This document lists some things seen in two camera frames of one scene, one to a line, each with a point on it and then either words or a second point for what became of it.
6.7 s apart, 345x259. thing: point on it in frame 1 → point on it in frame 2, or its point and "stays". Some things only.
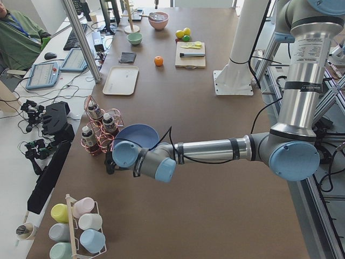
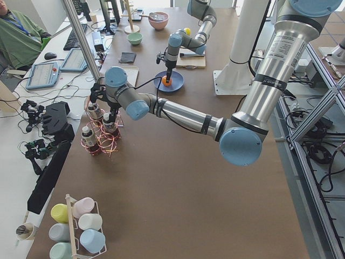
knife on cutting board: (192, 54) stays
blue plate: (143, 135) → (178, 81)
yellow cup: (60, 212) stays
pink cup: (82, 205) stays
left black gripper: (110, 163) → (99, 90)
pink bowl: (159, 25) stays
